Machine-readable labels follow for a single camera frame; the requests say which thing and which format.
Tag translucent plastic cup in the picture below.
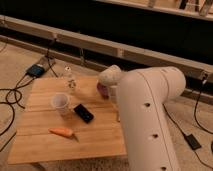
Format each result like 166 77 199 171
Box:
50 93 71 117

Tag black power adapter box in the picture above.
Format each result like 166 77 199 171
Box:
26 64 45 78

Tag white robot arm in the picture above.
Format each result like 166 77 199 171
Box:
98 65 186 171

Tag clear glass bottle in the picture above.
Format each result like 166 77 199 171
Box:
64 66 77 93

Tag black cable right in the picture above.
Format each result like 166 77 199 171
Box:
163 78 213 161

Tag orange carrot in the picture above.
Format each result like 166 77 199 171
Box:
49 128 77 139

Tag purple bowl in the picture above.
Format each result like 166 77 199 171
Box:
97 83 109 98

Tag black power brick right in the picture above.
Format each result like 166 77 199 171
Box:
184 134 201 150

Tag black smartphone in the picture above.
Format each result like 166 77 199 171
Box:
74 104 94 123

